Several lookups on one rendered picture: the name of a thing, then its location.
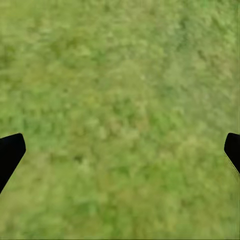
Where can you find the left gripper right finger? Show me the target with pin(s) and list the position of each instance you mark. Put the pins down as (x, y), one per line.
(232, 149)

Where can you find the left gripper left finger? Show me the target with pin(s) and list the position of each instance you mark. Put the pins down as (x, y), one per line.
(12, 149)

